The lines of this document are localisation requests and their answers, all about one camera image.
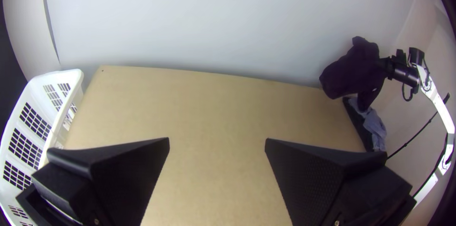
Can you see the heap of clothes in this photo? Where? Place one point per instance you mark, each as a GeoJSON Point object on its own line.
{"type": "Point", "coordinates": [374, 126]}

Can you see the black printed t-shirt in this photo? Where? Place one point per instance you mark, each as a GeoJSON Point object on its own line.
{"type": "Point", "coordinates": [352, 73]}

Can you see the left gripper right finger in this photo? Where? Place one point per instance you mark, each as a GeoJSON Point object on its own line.
{"type": "Point", "coordinates": [331, 187]}

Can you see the white laundry basket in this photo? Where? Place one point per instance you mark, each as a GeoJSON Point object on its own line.
{"type": "Point", "coordinates": [39, 112]}

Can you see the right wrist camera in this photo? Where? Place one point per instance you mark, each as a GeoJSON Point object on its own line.
{"type": "Point", "coordinates": [400, 57]}

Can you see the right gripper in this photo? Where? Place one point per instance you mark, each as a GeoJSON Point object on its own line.
{"type": "Point", "coordinates": [386, 66]}

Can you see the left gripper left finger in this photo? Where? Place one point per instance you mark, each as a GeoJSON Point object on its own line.
{"type": "Point", "coordinates": [107, 183]}

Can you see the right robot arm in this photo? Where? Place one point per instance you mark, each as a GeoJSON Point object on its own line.
{"type": "Point", "coordinates": [436, 101]}

